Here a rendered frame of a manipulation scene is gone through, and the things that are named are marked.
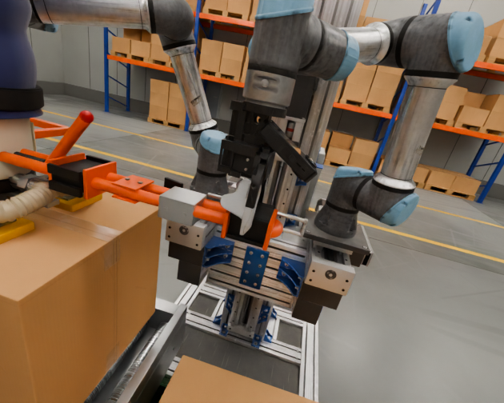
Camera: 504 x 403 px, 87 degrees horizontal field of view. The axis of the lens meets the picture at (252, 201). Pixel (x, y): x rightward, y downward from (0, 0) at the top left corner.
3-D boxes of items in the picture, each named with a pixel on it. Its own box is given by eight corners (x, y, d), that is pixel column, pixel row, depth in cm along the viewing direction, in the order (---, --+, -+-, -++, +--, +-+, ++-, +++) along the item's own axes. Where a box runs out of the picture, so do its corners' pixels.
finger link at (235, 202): (215, 227, 46) (230, 175, 46) (248, 237, 45) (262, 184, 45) (210, 228, 42) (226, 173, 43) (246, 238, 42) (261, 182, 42)
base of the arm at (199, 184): (198, 182, 112) (202, 160, 108) (232, 191, 110) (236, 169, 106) (182, 193, 98) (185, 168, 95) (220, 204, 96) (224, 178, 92)
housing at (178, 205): (155, 217, 49) (157, 195, 47) (174, 205, 55) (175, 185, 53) (190, 228, 48) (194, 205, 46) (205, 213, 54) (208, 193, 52)
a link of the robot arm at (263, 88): (297, 81, 43) (293, 77, 35) (290, 111, 45) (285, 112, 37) (253, 73, 44) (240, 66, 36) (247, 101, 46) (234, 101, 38)
